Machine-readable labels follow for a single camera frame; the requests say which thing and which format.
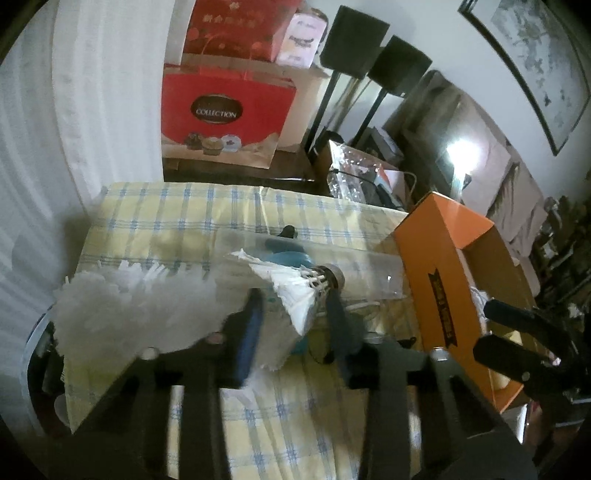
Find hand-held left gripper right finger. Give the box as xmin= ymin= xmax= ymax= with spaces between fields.
xmin=323 ymin=291 xmax=541 ymax=480

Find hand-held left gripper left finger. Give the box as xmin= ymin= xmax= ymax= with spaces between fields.
xmin=60 ymin=288 xmax=269 ymax=480

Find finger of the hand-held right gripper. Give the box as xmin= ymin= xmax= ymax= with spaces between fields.
xmin=473 ymin=335 xmax=561 ymax=386
xmin=484 ymin=299 xmax=575 ymax=344

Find white feather shuttlecock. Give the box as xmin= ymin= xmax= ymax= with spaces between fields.
xmin=228 ymin=248 xmax=347 ymax=335

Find orange cardboard box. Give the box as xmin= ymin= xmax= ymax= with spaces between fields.
xmin=392 ymin=191 xmax=543 ymax=414

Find clear plastic tube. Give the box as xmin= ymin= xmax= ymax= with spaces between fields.
xmin=217 ymin=228 xmax=409 ymax=303

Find brown cushion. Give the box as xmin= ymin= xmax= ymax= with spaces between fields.
xmin=489 ymin=161 xmax=548 ymax=254
xmin=462 ymin=124 xmax=513 ymax=217

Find yellow checked tablecloth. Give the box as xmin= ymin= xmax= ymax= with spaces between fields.
xmin=65 ymin=181 xmax=435 ymax=480

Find clear plastic bag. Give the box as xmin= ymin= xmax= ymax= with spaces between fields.
xmin=325 ymin=141 xmax=389 ymax=201

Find dark wooden cabinet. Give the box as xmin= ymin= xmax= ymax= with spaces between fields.
xmin=163 ymin=148 xmax=333 ymax=197

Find portable lamp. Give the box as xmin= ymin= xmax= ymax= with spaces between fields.
xmin=443 ymin=138 xmax=474 ymax=190

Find clear plastic storage bin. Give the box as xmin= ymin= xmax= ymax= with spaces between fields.
xmin=23 ymin=314 xmax=75 ymax=439

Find black speaker stand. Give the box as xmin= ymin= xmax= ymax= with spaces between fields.
xmin=353 ymin=90 xmax=389 ymax=148
xmin=307 ymin=76 xmax=340 ymax=153

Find brown cardboard box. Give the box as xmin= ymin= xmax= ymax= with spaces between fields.
xmin=276 ymin=65 xmax=331 ymax=153

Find framed painting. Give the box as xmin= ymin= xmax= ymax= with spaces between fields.
xmin=458 ymin=0 xmax=591 ymax=157

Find black speaker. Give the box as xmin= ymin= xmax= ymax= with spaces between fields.
xmin=320 ymin=4 xmax=391 ymax=79
xmin=368 ymin=36 xmax=432 ymax=97

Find sheer white curtain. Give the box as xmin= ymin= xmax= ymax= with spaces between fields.
xmin=0 ymin=0 xmax=93 ymax=324

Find white drape curtain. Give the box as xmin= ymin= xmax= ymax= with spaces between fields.
xmin=53 ymin=0 xmax=195 ymax=232

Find pink and white package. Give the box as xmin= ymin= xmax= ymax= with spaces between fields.
xmin=276 ymin=10 xmax=329 ymax=70

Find red gift bag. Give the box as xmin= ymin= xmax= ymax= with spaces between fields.
xmin=182 ymin=0 xmax=305 ymax=63

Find red paper bag with handles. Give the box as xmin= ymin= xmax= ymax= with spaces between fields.
xmin=161 ymin=34 xmax=298 ymax=171

